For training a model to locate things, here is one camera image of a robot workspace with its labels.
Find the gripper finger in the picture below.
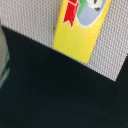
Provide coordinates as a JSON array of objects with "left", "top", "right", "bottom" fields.
[{"left": 0, "top": 25, "right": 10, "bottom": 88}]

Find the white woven placemat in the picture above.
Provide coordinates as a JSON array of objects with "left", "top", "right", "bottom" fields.
[{"left": 0, "top": 0, "right": 128, "bottom": 81}]

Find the yellow butter box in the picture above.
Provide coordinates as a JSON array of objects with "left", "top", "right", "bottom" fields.
[{"left": 53, "top": 0, "right": 111, "bottom": 64}]

